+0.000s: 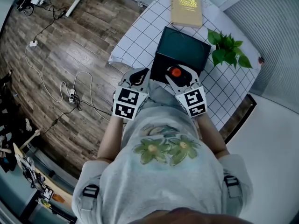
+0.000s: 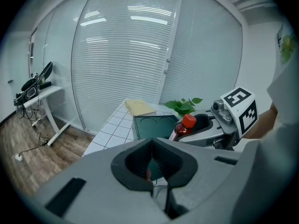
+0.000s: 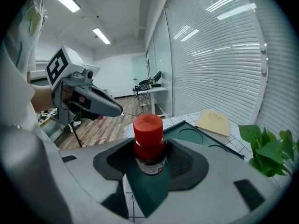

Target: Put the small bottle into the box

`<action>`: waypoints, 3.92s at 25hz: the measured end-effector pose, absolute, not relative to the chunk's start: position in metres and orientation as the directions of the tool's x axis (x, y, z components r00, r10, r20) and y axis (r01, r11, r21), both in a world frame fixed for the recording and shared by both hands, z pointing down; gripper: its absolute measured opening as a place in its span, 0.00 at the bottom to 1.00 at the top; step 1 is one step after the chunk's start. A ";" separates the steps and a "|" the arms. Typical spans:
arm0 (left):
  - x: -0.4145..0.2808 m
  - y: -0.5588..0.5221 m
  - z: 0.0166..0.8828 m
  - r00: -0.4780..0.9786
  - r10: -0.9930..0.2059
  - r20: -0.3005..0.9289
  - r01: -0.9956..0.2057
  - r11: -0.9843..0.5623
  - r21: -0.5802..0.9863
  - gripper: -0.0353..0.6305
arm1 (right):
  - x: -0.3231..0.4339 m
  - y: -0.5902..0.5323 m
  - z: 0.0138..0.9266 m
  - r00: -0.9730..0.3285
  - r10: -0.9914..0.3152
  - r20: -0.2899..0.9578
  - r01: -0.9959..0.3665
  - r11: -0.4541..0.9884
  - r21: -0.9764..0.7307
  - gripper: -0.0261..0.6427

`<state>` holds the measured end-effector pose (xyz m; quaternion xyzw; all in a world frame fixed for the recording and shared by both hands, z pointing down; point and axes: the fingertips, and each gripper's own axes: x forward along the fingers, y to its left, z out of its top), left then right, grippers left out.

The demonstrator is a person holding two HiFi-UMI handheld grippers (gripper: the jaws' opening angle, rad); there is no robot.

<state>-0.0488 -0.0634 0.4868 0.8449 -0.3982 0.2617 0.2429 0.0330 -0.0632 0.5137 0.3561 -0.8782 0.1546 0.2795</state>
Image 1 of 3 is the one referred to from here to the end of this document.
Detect small red object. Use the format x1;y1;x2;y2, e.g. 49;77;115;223
167;66;185;79

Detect wooden desk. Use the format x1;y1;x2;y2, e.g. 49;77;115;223
13;129;73;210

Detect grey flower print shirt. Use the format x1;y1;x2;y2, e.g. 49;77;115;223
71;106;254;224

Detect pile of cables and papers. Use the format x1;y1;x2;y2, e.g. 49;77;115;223
15;154;46;191

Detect white power strip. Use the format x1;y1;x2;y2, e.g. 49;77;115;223
68;89;77;104

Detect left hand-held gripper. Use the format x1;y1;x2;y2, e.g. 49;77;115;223
112;67;151;121

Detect thick white cable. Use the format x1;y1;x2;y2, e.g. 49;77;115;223
24;45;71;103

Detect person's left forearm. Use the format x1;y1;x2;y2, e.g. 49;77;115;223
97;114;124;164

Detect black chair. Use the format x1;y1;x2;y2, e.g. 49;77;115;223
0;70;24;126

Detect glass partition with blinds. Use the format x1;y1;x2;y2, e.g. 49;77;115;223
223;0;299;114

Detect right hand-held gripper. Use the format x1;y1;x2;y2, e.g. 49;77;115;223
165;64;208;119

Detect potted green plant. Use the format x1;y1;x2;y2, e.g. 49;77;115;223
207;28;253;69

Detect dark green box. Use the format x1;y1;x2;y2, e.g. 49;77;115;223
149;26;212;88

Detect yellow hardcover book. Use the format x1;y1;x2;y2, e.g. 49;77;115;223
170;0;203;29

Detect person's right forearm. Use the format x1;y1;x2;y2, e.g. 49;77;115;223
197;112;231;160

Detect black power brick cable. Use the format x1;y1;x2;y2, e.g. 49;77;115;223
32;0;68;43

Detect small orange object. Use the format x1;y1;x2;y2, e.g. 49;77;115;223
51;194;66;204

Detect black cable with inline plug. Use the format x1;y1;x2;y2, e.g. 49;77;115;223
42;99;81;136

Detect white checkered tablecloth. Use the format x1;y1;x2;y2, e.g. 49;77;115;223
107;0;262;132

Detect grey strap with black buckle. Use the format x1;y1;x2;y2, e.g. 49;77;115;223
223;175;242;198
80;184;100;210

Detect person's grey trousers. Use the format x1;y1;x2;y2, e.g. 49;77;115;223
147;80;180;109

